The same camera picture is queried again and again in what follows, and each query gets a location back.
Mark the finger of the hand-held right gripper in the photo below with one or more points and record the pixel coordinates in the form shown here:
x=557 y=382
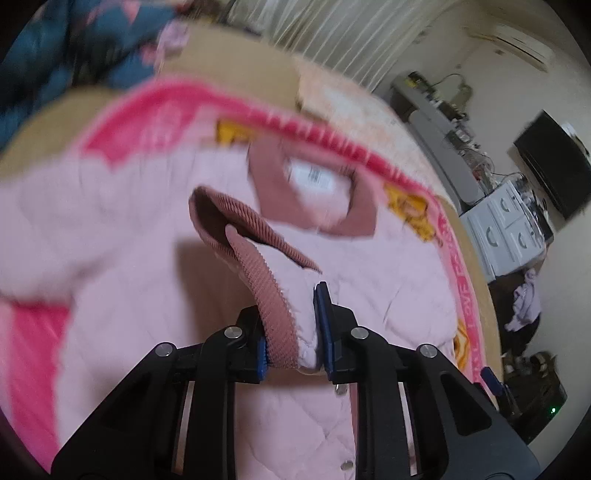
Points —
x=489 y=378

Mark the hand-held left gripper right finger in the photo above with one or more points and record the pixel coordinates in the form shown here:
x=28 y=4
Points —
x=323 y=323

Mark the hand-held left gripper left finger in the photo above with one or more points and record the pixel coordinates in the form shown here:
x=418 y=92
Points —
x=260 y=361

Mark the pink quilted jacket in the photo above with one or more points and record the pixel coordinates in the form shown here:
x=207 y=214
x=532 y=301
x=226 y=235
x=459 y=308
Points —
x=138 y=258

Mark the lilac garment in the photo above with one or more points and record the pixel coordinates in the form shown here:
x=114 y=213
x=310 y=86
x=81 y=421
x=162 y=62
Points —
x=524 y=304

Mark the white drawer chest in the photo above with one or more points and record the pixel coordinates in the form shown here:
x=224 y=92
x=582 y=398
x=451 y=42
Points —
x=498 y=230

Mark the peach floral blanket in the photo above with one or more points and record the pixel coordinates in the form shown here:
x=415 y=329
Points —
x=360 y=106

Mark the grey desk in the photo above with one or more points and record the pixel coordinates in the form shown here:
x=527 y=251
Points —
x=438 y=134

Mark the pink printed blanket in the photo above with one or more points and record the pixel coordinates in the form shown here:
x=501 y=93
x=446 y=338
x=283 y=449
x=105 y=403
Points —
x=37 y=350

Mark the black television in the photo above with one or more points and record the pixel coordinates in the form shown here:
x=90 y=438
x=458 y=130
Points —
x=549 y=157

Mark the desk clutter of small items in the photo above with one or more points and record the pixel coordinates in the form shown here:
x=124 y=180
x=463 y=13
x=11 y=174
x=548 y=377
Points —
x=461 y=129

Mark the tan bed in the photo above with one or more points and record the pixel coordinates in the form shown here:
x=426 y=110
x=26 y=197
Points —
x=240 y=60

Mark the white pleated curtain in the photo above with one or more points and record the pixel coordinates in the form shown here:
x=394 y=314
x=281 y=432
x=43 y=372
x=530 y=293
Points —
x=346 y=32

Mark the white air conditioner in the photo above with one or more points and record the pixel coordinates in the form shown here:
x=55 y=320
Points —
x=517 y=44

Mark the blue floral garment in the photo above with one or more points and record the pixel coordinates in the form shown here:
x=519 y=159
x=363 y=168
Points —
x=46 y=55

